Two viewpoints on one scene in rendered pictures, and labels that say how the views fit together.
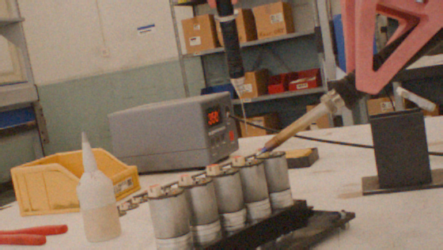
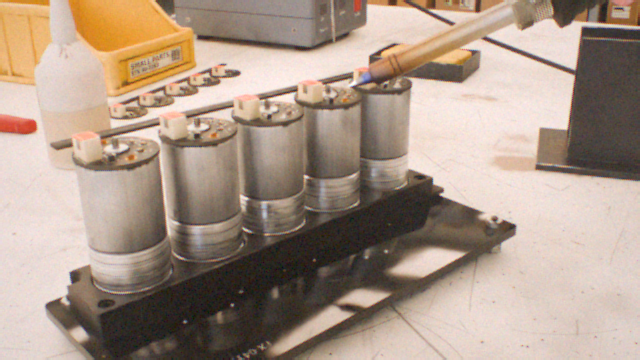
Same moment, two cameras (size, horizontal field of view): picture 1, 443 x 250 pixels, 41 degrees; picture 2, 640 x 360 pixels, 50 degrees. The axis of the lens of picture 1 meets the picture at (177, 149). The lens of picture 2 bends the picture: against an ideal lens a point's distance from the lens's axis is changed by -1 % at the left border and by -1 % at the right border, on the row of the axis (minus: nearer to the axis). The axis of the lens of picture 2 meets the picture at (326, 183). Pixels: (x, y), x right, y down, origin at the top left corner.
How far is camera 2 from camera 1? 20 cm
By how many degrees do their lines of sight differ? 16
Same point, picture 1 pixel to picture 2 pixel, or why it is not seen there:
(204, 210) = (205, 198)
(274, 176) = (379, 128)
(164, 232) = (99, 239)
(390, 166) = (595, 128)
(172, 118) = not seen: outside the picture
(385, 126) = (607, 57)
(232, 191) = (280, 159)
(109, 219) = not seen: hidden behind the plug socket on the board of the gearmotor
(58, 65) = not seen: outside the picture
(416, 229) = (625, 289)
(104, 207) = (78, 112)
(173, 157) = (260, 22)
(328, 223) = (461, 245)
